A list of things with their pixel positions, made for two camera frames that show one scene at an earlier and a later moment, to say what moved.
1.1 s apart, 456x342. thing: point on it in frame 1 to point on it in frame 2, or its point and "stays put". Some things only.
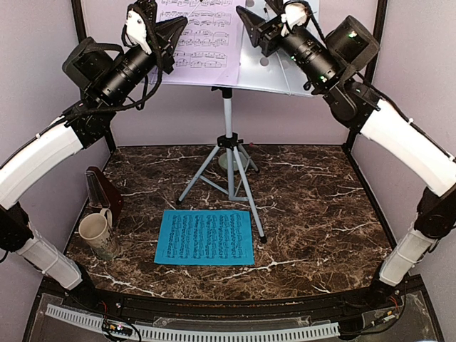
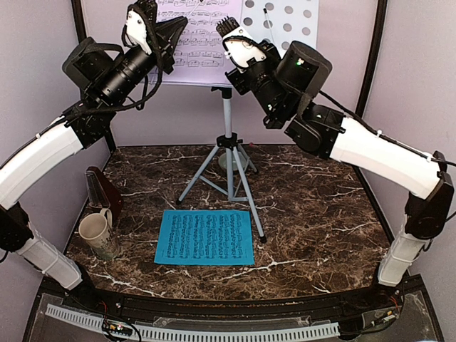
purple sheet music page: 209,50 stays put
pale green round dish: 223,161 stays put
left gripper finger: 169,32 stays put
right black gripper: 257,28 to 236,80
